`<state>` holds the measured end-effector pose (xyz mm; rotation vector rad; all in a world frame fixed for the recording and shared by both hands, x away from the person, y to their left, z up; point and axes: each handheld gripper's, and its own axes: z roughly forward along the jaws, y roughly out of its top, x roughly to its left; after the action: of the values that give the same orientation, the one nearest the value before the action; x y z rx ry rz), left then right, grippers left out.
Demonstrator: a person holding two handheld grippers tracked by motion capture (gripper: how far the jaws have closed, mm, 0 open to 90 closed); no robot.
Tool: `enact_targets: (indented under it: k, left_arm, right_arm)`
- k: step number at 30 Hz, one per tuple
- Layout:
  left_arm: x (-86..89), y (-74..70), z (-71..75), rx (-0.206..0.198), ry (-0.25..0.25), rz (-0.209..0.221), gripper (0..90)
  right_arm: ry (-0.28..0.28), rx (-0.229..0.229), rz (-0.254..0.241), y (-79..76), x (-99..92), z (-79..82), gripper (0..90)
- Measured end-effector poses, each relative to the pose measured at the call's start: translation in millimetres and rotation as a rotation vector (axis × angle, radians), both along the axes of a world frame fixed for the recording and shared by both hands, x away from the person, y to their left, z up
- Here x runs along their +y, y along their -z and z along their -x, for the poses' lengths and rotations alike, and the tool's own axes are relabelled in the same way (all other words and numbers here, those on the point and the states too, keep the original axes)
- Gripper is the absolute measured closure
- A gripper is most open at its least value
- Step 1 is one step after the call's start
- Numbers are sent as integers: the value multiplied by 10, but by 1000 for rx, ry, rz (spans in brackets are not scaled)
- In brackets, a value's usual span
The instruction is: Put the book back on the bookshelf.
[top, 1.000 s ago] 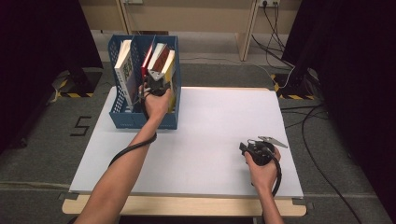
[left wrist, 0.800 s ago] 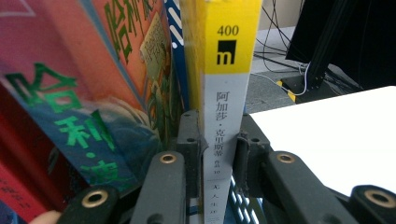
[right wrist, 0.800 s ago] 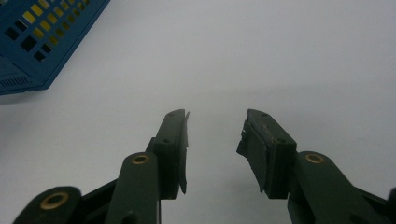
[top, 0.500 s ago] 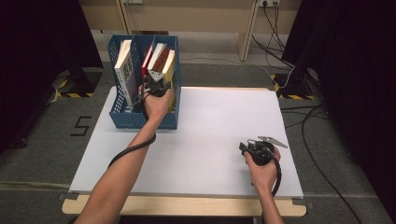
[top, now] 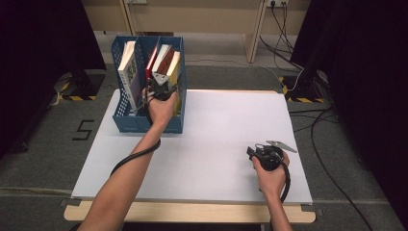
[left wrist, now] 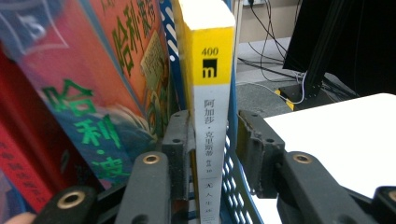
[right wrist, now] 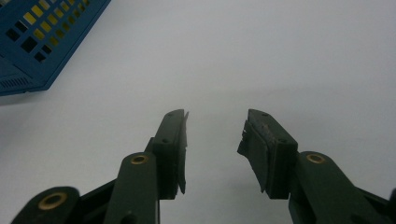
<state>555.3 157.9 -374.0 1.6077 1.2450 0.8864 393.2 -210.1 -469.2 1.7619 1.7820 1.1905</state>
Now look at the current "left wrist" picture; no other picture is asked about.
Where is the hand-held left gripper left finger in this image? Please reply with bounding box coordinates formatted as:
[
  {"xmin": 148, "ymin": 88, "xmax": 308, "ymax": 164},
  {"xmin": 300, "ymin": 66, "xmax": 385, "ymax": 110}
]
[{"xmin": 114, "ymin": 109, "xmax": 195, "ymax": 224}]

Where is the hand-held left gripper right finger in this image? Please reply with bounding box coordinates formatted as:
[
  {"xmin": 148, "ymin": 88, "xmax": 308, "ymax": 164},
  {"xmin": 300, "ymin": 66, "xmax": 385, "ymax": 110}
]
[{"xmin": 236, "ymin": 109, "xmax": 377, "ymax": 224}]

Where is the blue plastic file rack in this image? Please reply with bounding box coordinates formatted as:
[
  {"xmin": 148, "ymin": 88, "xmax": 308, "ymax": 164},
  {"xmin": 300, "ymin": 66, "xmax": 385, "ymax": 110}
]
[{"xmin": 158, "ymin": 0, "xmax": 265, "ymax": 224}]

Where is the yellow book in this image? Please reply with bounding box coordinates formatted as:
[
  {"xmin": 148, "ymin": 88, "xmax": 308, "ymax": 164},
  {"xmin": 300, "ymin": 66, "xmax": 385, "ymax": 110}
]
[{"xmin": 172, "ymin": 0, "xmax": 236, "ymax": 224}]

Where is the teal illustrated book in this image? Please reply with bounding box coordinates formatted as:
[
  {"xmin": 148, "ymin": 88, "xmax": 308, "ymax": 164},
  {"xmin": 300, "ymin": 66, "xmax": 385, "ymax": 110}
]
[{"xmin": 0, "ymin": 0, "xmax": 176, "ymax": 190}]

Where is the red illustrated book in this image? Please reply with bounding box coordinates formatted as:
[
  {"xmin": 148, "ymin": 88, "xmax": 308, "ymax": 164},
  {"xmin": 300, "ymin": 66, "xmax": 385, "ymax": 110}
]
[{"xmin": 0, "ymin": 46, "xmax": 104, "ymax": 214}]

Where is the white table cover sheet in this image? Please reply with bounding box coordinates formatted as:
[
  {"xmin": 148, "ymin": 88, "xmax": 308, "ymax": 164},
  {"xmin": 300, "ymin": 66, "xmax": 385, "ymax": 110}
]
[{"xmin": 251, "ymin": 92, "xmax": 396, "ymax": 224}]

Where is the black stand base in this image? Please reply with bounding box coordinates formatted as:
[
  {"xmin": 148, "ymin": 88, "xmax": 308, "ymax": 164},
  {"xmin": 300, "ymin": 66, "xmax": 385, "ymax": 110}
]
[{"xmin": 275, "ymin": 83, "xmax": 359, "ymax": 111}]

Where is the beige wooden desk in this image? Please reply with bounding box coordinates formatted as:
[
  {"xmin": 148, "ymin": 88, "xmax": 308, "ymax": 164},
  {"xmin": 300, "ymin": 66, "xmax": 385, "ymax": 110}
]
[{"xmin": 232, "ymin": 0, "xmax": 304, "ymax": 45}]

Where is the black curtain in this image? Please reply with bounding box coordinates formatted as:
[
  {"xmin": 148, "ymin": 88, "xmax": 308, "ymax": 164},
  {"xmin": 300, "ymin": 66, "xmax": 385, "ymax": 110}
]
[{"xmin": 283, "ymin": 0, "xmax": 396, "ymax": 97}]

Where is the thin white cable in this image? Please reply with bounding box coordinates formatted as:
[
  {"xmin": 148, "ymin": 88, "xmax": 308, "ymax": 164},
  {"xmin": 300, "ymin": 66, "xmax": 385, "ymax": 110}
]
[{"xmin": 235, "ymin": 70, "xmax": 308, "ymax": 105}]

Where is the black power cable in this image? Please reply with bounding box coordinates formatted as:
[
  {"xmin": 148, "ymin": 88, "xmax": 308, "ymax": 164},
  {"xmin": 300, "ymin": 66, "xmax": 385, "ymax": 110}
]
[
  {"xmin": 237, "ymin": 57, "xmax": 297, "ymax": 82},
  {"xmin": 248, "ymin": 0, "xmax": 289, "ymax": 54}
]

